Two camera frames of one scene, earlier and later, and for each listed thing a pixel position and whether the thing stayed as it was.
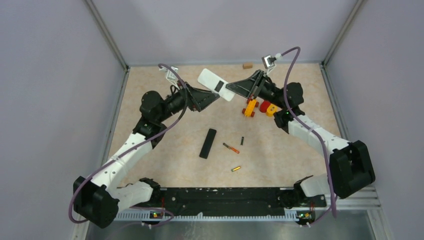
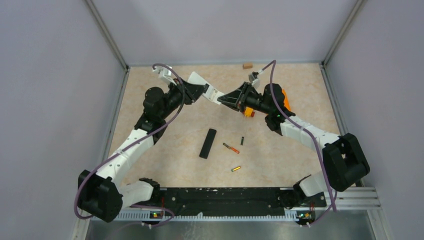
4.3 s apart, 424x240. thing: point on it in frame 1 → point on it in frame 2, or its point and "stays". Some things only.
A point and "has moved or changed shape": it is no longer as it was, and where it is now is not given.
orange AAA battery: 230,148 stays
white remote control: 216,83 has moved or changed shape
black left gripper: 198,99 → 192,91
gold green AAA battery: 236,168 stays
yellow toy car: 249,110 stays
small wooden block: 247,65 stays
